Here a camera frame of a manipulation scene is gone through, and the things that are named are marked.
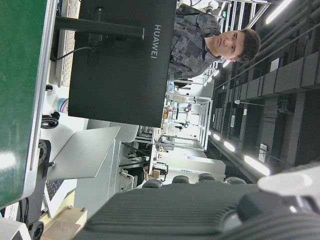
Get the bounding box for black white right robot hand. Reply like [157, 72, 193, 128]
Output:
[72, 162, 320, 240]

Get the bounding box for white machine cabinet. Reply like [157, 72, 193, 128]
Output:
[149, 149, 227, 185]

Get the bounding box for long ceiling light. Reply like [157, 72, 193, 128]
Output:
[265, 0, 294, 25]
[223, 140, 236, 153]
[243, 154, 271, 176]

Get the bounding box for silver laptop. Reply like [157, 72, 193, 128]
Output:
[43, 126, 122, 219]

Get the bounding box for black metal wheel part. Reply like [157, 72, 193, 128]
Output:
[26, 220, 46, 240]

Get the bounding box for black Huawei monitor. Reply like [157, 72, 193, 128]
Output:
[53, 0, 177, 129]

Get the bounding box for black metal flange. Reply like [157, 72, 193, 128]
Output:
[36, 139, 55, 179]

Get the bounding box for white cup colourful stripes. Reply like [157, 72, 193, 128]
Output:
[55, 97, 70, 115]

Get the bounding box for white device box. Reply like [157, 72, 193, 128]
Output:
[0, 216, 29, 240]

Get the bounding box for person in grey patterned shirt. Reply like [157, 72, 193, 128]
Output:
[167, 4, 262, 81]

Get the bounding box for beige computer keyboard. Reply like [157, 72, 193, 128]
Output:
[55, 0, 81, 88]

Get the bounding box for green belt conveyor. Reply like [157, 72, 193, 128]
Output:
[0, 0, 59, 210]

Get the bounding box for black cable coil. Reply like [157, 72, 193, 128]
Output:
[39, 111, 61, 130]

